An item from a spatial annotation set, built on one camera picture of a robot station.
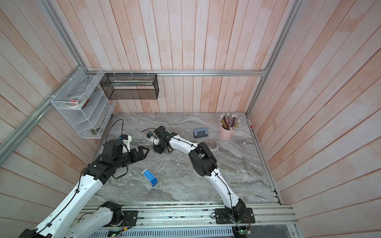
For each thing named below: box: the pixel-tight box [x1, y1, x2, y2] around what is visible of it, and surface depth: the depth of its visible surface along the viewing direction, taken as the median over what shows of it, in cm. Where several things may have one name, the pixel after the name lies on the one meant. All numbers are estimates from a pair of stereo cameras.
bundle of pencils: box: [218, 112, 242, 130], surface depth 102 cm
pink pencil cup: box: [219, 124, 236, 141], surface depth 105 cm
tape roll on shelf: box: [65, 96, 86, 109], surface depth 75 cm
